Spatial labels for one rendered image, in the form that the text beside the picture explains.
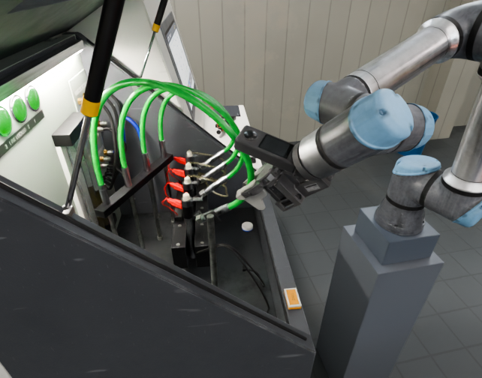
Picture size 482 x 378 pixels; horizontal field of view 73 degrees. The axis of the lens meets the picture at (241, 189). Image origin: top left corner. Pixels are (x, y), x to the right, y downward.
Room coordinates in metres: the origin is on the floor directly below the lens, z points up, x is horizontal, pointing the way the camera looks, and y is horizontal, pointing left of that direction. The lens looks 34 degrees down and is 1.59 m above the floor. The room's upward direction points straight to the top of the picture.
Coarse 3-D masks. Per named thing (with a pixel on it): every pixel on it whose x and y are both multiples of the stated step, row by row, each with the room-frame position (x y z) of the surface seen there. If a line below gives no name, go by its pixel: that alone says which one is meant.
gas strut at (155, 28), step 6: (162, 0) 1.00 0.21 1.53; (162, 6) 1.00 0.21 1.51; (162, 12) 1.00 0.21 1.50; (156, 18) 0.99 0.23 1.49; (156, 24) 0.99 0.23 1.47; (156, 30) 0.99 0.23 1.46; (150, 42) 0.99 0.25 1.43; (150, 48) 0.99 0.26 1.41; (144, 60) 0.99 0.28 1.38; (144, 66) 0.99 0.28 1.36
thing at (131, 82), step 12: (120, 84) 0.63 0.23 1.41; (132, 84) 0.62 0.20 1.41; (144, 84) 0.62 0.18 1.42; (156, 84) 0.61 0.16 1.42; (168, 84) 0.61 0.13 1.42; (108, 96) 0.64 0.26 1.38; (180, 96) 0.60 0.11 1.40; (192, 96) 0.59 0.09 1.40; (204, 108) 0.58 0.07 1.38; (96, 120) 0.65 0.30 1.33; (216, 120) 0.58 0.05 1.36; (96, 132) 0.66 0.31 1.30; (228, 132) 0.57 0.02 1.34; (96, 144) 0.66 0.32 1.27; (96, 156) 0.66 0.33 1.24; (96, 168) 0.66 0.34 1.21; (252, 168) 0.56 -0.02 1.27; (252, 180) 0.56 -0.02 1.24; (228, 204) 0.58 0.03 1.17
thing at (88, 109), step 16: (112, 0) 0.36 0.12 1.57; (112, 16) 0.36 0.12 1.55; (112, 32) 0.36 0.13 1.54; (96, 48) 0.36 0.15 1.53; (112, 48) 0.36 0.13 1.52; (96, 64) 0.36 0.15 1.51; (96, 80) 0.36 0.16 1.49; (96, 96) 0.36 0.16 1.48; (96, 112) 0.36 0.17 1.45; (80, 144) 0.36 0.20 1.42; (80, 160) 0.36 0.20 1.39; (64, 208) 0.36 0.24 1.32
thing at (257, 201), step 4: (256, 180) 0.53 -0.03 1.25; (248, 184) 0.54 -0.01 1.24; (252, 184) 0.51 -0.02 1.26; (244, 188) 0.54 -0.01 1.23; (264, 188) 0.52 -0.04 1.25; (236, 192) 0.56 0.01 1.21; (240, 192) 0.53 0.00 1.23; (264, 192) 0.51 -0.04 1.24; (236, 196) 0.55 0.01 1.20; (240, 196) 0.53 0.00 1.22; (252, 196) 0.53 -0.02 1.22; (256, 196) 0.52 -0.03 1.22; (260, 196) 0.52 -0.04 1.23; (264, 196) 0.52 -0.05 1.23; (248, 200) 0.54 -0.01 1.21; (252, 200) 0.53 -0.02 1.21; (256, 200) 0.53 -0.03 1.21; (260, 200) 0.52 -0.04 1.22; (252, 204) 0.53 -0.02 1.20; (256, 204) 0.53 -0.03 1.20; (260, 204) 0.52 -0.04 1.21; (260, 208) 0.53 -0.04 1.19
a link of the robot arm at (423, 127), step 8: (360, 96) 0.54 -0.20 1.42; (352, 104) 0.53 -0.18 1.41; (408, 104) 0.50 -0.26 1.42; (416, 104) 0.50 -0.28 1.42; (416, 112) 0.47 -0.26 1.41; (424, 112) 0.48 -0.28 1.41; (416, 120) 0.46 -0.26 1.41; (424, 120) 0.47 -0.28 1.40; (432, 120) 0.49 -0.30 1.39; (416, 128) 0.45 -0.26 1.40; (424, 128) 0.46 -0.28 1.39; (432, 128) 0.48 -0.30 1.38; (408, 136) 0.44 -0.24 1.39; (416, 136) 0.45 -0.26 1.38; (424, 136) 0.47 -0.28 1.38; (400, 144) 0.43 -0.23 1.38; (408, 144) 0.45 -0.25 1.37; (416, 144) 0.46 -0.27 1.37; (392, 152) 0.45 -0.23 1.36
